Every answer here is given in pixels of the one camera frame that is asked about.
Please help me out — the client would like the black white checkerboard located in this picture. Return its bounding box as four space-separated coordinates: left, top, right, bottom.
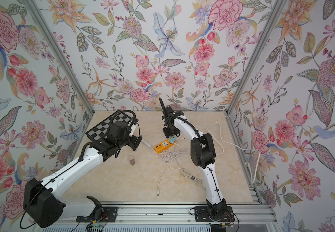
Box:
85 113 133 142

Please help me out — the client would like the pinkish white USB cable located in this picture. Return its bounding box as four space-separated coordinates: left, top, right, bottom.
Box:
158 138 190 163

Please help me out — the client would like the aluminium front rail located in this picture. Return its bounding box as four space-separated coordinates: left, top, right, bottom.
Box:
31 203 280 232

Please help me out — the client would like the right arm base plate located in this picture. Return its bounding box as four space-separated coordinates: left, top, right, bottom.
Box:
190 206 236 223

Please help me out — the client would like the orange power strip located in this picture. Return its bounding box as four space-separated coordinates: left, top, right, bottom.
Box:
154 139 175 154

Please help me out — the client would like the teal USB charger plug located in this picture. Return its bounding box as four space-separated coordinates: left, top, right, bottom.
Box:
168 136 177 144

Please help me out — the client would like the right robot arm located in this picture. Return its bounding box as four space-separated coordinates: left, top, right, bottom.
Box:
159 98 227 221

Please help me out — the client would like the white power strip cord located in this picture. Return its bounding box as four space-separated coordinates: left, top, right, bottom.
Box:
204 121 261 185

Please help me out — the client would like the white pink electric toothbrush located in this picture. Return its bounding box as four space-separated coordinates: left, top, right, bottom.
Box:
141 138 154 149

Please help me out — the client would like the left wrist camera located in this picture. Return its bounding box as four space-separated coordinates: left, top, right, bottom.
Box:
129 122 137 137

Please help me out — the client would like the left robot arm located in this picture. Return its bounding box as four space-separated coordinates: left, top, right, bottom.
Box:
23 110 142 228

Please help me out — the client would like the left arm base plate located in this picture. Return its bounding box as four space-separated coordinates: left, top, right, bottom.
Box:
76 206 118 223

